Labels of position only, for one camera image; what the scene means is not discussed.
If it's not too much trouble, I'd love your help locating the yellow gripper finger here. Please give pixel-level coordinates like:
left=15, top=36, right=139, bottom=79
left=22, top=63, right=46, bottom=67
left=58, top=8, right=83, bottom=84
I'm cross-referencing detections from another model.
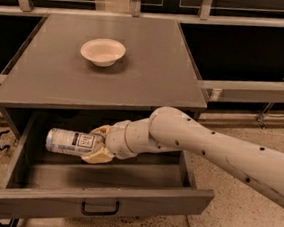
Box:
left=81, top=145, right=115, bottom=164
left=91, top=125, right=111, bottom=137

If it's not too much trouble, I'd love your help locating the clear plastic water bottle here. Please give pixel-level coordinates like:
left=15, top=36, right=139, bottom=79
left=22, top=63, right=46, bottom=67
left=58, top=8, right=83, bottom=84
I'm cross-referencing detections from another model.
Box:
left=45, top=128, right=104, bottom=157

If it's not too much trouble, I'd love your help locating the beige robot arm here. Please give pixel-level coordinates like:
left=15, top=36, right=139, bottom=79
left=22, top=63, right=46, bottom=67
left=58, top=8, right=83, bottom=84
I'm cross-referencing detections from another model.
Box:
left=81, top=107, right=284, bottom=209

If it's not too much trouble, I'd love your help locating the open grey top drawer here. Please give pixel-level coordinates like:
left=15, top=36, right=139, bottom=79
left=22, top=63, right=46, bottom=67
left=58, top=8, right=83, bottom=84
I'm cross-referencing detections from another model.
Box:
left=0, top=109, right=214, bottom=219

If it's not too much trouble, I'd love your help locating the grey metal cabinet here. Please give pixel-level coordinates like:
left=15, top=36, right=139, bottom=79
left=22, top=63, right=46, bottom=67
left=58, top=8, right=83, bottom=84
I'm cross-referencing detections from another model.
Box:
left=0, top=2, right=216, bottom=158

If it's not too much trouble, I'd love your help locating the white paper bowl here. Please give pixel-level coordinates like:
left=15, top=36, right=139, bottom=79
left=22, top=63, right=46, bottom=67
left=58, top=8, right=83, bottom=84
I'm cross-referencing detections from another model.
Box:
left=80, top=38, right=126, bottom=68

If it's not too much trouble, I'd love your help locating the black drawer handle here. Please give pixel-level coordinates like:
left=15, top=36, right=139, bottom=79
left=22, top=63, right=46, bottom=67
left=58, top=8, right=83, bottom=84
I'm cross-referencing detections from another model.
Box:
left=80, top=201, right=120, bottom=217

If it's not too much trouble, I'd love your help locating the metal window railing frame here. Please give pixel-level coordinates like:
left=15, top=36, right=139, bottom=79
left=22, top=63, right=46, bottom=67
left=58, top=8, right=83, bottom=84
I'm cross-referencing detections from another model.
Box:
left=0, top=0, right=284, bottom=103

